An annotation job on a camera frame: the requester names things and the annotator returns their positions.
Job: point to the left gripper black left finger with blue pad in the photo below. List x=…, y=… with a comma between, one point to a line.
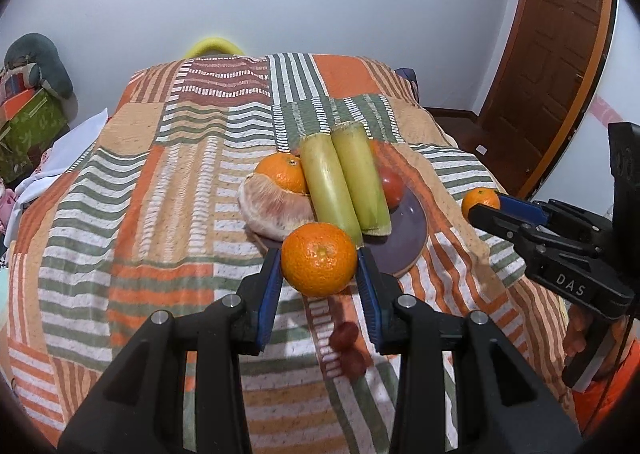
x=137, y=404

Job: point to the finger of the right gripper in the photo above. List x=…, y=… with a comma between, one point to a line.
x=560, y=218
x=516, y=225

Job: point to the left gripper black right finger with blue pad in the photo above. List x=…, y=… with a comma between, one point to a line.
x=502, y=405

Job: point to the small mandarin orange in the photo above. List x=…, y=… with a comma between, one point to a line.
x=479, y=196

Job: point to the red tomato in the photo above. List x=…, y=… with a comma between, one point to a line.
x=393, y=187

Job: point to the green sugarcane piece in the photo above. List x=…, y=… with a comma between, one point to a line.
x=352, y=147
x=327, y=185

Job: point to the large orange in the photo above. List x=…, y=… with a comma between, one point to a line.
x=318, y=259

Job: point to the peeled pomelo half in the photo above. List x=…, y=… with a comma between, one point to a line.
x=271, y=211

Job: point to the person's hand on handle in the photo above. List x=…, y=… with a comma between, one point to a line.
x=579, y=320

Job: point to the red grape lower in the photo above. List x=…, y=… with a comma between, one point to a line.
x=354, y=366

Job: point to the red grape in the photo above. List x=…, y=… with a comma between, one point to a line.
x=344, y=336
x=354, y=366

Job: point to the red grape upper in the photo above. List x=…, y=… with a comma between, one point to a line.
x=344, y=336

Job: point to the brown wooden door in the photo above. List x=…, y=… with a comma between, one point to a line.
x=551, y=63

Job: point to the orange with sticker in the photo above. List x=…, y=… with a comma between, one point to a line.
x=286, y=170

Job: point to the pink toy figure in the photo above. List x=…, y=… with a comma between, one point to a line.
x=7, y=201

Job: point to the white cloth beside bed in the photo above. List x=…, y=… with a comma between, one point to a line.
x=57, y=160

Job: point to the green patterned box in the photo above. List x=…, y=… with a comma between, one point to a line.
x=28, y=134

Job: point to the orange red boxes stack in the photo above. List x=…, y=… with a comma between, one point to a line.
x=17, y=87

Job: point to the yellow pillow behind bed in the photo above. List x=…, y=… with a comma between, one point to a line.
x=213, y=45

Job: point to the grey neck pillow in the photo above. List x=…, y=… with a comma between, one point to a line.
x=35, y=58

